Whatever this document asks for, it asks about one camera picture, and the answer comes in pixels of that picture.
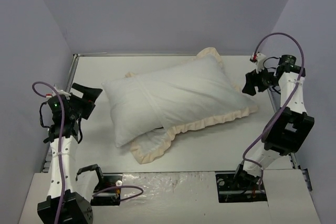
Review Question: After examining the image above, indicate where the white pillowcase with cream ruffle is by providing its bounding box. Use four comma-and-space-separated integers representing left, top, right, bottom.
125, 47, 258, 164

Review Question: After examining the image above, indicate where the white pillow insert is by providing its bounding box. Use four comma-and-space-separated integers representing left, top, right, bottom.
102, 54, 258, 147

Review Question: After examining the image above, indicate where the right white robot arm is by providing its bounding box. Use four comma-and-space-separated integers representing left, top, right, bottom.
233, 53, 314, 189

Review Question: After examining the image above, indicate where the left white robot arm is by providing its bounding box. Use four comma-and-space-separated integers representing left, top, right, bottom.
37, 83, 106, 223

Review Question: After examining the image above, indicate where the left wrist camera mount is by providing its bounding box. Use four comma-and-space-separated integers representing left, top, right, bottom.
45, 85, 71, 99

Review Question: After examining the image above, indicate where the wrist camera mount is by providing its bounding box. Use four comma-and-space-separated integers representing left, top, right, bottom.
250, 52, 267, 73
45, 85, 71, 99

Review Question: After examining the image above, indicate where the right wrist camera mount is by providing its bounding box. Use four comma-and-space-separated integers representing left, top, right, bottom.
250, 52, 267, 73

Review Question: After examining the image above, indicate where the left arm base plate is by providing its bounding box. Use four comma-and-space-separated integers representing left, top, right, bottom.
91, 174, 122, 206

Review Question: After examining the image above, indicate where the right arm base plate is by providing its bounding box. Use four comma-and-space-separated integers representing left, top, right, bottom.
215, 172, 267, 204

